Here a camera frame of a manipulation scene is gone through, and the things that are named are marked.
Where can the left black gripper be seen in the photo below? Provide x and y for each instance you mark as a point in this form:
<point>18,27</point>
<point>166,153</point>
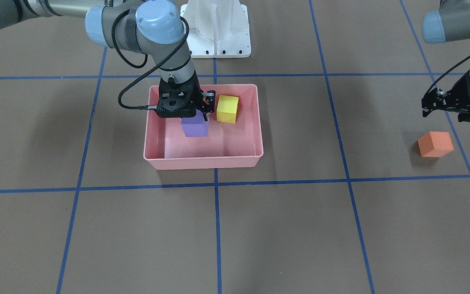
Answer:
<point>462,94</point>

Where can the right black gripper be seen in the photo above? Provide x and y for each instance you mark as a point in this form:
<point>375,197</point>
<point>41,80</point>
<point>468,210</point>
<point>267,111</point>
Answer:
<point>207,102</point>

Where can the yellow foam block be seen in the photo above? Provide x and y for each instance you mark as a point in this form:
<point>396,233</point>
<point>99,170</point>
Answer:
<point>227,107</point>

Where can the purple foam block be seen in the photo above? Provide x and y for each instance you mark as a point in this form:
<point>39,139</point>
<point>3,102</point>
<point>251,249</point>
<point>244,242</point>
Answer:
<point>195,126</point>

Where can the orange foam block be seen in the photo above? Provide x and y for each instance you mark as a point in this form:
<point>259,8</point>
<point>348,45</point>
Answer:
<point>435,144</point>

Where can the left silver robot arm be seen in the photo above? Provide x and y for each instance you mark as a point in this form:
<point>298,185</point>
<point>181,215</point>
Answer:
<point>450,22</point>

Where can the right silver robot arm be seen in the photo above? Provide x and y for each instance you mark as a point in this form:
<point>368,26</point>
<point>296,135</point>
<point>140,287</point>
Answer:
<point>136,30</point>

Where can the pink plastic bin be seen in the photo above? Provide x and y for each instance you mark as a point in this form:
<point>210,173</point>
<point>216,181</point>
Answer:
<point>198,144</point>

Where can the white pedestal column base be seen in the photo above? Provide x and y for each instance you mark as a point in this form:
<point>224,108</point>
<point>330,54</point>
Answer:
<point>218,28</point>

